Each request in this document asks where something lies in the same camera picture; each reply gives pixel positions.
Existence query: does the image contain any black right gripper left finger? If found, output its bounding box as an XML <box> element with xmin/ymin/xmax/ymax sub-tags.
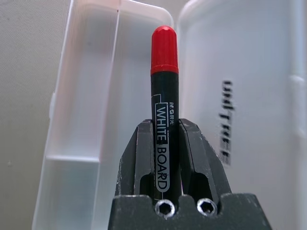
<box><xmin>115</xmin><ymin>120</ymin><xmax>154</xmax><ymax>197</ymax></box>

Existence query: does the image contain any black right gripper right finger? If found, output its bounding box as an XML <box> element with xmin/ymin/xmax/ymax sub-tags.
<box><xmin>178</xmin><ymin>118</ymin><xmax>233</xmax><ymax>207</ymax></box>

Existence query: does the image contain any black whiteboard marker red cap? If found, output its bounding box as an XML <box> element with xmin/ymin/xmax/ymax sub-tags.
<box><xmin>150</xmin><ymin>23</ymin><xmax>180</xmax><ymax>200</ymax></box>

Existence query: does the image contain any white Unitree plastic pencil case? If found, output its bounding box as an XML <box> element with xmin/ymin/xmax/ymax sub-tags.
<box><xmin>32</xmin><ymin>0</ymin><xmax>307</xmax><ymax>230</ymax></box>

